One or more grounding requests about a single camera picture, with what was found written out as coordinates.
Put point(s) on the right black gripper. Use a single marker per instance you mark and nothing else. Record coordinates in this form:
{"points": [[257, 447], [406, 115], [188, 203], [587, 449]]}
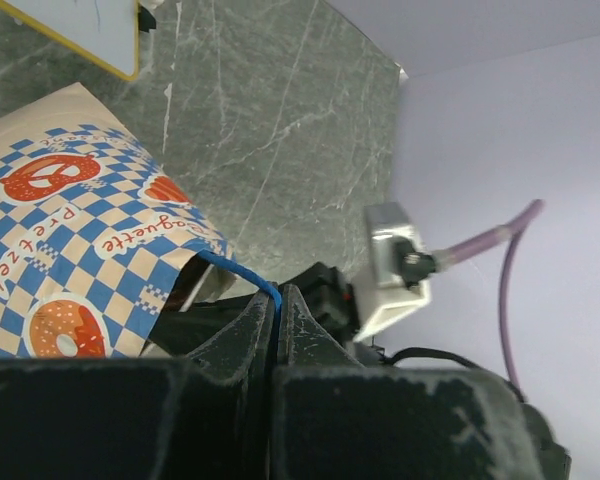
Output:
{"points": [[331, 301]]}

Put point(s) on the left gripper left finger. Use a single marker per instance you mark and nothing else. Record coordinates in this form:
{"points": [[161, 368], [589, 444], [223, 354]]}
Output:
{"points": [[199, 416]]}

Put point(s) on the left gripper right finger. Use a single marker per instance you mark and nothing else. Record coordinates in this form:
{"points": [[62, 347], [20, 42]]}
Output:
{"points": [[335, 418]]}

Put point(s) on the checkered paper bag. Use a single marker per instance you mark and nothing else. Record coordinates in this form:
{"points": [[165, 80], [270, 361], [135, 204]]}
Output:
{"points": [[96, 241]]}

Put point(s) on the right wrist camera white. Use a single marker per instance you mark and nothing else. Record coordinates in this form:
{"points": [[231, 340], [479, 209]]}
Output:
{"points": [[382, 298]]}

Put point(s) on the small whiteboard yellow frame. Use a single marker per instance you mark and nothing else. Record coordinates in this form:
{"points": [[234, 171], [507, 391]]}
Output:
{"points": [[105, 32]]}

